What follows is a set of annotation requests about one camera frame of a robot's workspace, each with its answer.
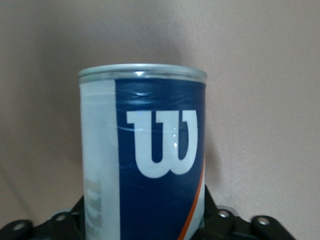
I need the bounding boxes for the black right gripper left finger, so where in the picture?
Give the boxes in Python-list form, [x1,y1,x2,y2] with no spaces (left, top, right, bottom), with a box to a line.
[0,196,86,240]

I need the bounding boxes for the Wilson tennis ball can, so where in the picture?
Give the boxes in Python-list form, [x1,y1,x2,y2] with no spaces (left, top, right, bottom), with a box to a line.
[77,63,208,240]

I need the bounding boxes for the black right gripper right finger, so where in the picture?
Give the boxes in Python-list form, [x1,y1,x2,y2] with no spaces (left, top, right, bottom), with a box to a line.
[199,185,300,240]

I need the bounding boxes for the brown table cover mat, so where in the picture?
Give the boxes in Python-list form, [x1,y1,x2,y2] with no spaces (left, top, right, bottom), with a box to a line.
[0,0,320,240]

